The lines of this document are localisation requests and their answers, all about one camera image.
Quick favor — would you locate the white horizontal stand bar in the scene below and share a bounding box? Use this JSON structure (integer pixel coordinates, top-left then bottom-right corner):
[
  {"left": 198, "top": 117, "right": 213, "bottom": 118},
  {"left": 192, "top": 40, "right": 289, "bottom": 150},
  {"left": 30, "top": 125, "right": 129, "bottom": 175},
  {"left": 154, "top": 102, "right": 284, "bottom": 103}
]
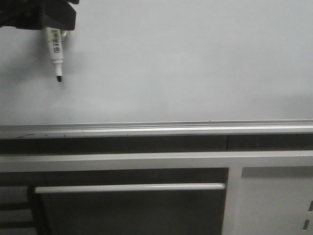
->
[{"left": 35, "top": 183, "right": 226, "bottom": 194}]

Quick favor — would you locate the orange round magnet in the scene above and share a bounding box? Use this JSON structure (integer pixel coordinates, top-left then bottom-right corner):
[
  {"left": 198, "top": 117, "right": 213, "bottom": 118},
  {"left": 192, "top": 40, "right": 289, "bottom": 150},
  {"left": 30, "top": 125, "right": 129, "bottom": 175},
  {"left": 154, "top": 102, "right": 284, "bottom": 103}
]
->
[{"left": 60, "top": 29, "right": 70, "bottom": 40}]

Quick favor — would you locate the white whiteboard stand frame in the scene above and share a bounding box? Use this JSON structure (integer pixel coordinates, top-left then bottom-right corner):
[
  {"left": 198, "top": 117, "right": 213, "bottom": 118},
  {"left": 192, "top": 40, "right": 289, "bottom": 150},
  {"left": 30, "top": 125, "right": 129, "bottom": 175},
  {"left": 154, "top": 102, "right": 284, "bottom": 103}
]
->
[{"left": 0, "top": 151, "right": 313, "bottom": 235}]

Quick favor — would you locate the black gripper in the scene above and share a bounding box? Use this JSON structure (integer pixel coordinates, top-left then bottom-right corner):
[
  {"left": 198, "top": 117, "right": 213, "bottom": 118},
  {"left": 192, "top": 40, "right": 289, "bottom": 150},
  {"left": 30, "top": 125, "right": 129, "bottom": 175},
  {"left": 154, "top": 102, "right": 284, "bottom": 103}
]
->
[{"left": 0, "top": 0, "right": 79, "bottom": 30}]

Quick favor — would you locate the white whiteboard marker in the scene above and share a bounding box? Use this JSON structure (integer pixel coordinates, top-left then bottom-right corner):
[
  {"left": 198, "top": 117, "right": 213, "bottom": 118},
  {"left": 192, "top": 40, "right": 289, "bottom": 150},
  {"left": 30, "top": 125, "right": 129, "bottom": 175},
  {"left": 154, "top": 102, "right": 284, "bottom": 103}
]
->
[{"left": 45, "top": 27, "right": 64, "bottom": 82}]

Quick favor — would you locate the white whiteboard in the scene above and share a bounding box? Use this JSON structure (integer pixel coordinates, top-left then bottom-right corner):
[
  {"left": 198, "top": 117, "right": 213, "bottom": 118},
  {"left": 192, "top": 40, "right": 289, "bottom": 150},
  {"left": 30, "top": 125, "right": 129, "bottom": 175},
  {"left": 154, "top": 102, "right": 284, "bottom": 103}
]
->
[{"left": 0, "top": 0, "right": 313, "bottom": 139}]

